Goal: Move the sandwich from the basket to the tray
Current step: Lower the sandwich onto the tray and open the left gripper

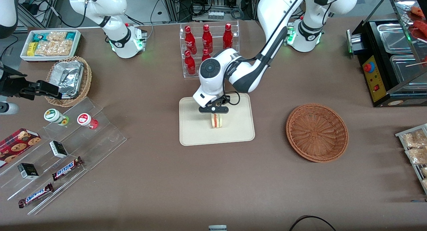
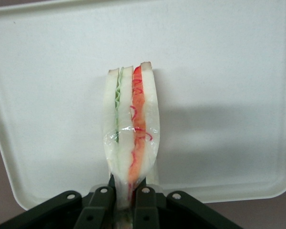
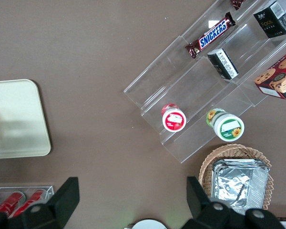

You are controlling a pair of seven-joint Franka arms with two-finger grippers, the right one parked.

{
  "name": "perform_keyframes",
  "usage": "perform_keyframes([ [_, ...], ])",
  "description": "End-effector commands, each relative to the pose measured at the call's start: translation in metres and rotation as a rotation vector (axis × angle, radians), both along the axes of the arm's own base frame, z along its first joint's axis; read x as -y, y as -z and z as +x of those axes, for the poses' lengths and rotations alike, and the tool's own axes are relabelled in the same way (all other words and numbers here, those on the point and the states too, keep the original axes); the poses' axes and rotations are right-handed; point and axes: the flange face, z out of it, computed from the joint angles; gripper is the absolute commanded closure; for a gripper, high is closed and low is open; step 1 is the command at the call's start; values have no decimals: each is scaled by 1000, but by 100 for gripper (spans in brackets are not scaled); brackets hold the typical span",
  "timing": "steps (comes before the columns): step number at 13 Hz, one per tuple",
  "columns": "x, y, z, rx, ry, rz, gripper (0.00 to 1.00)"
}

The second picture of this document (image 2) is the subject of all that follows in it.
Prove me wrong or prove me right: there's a triangle sandwich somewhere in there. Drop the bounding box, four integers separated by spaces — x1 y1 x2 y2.
102 61 162 229

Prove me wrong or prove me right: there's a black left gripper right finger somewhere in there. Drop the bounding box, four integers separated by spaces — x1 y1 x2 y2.
133 177 168 229

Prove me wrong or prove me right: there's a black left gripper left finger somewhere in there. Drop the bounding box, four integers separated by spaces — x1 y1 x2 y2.
76 175 116 229

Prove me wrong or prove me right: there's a cream plastic tray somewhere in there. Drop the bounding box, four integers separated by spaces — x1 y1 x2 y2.
0 0 286 211

